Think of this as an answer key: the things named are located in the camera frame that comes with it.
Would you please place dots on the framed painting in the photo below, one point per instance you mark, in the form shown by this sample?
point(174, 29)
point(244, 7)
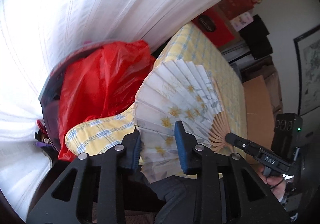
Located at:
point(310, 71)

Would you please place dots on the person's dark trouser leg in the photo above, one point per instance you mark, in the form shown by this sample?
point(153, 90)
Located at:
point(172, 196)

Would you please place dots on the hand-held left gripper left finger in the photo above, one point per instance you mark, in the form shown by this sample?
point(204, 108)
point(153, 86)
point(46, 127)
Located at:
point(135, 149)

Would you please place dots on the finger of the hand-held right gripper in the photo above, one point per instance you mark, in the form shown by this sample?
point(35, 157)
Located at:
point(240, 142)

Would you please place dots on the person's right hand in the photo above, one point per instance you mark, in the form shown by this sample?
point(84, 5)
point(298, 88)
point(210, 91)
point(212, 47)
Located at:
point(277, 189)

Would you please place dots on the yellow blue checked tablecloth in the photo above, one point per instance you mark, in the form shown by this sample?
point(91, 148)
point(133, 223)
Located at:
point(200, 51)

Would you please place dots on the white floral folding fan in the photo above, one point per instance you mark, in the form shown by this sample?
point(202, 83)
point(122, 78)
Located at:
point(175, 94)

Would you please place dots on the bright red gift box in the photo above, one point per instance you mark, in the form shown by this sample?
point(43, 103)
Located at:
point(222, 36)

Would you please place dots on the cardboard box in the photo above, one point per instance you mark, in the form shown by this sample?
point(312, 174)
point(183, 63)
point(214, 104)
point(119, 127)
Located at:
point(257, 109)

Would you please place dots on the red plastic bag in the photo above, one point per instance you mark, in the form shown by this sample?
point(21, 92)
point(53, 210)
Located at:
point(100, 76)

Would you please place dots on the white curtain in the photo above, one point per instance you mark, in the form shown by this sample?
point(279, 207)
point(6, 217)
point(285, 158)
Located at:
point(75, 14)

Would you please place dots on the dark red gift bag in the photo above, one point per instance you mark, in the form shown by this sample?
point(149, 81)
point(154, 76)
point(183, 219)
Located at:
point(237, 4)

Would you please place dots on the white pink tissue pack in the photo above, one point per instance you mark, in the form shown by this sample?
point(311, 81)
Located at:
point(241, 21)

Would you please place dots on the black speaker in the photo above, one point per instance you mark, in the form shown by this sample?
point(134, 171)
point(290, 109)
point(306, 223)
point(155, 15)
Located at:
point(260, 47)
point(255, 25)

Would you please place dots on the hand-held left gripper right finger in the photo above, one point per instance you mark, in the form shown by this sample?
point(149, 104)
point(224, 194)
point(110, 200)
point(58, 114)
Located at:
point(181, 144)

